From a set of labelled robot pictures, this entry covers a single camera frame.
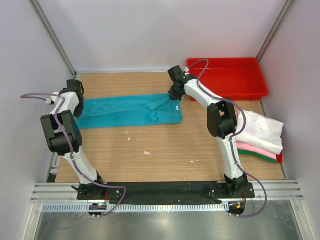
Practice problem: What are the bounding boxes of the teal t shirt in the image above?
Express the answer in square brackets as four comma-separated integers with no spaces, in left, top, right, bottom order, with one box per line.
[76,93,183,129]

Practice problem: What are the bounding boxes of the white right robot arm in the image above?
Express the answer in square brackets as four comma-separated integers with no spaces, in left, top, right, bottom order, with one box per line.
[168,65,248,198]

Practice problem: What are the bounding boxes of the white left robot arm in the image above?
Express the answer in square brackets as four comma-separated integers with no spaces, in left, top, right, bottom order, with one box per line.
[40,79,106,200]

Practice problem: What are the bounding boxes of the red plastic bin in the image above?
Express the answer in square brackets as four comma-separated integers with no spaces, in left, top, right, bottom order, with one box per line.
[186,58,269,101]

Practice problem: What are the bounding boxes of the green folded t shirt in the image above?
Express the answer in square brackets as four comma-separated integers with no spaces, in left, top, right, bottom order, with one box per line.
[237,149,277,163]

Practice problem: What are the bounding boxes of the pink folded t shirt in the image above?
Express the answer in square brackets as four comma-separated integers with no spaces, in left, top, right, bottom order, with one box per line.
[236,141,277,159]

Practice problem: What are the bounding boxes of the white folded t shirt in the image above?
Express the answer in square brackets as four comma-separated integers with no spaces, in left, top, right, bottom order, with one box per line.
[235,110,284,155]

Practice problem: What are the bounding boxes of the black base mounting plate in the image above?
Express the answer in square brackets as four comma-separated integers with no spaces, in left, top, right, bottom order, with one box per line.
[72,181,256,205]

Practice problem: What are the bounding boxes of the white slotted cable duct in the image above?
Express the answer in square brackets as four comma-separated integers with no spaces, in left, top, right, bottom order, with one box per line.
[42,202,229,213]

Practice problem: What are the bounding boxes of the aluminium frame rail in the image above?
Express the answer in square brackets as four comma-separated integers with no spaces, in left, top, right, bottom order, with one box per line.
[30,180,304,203]

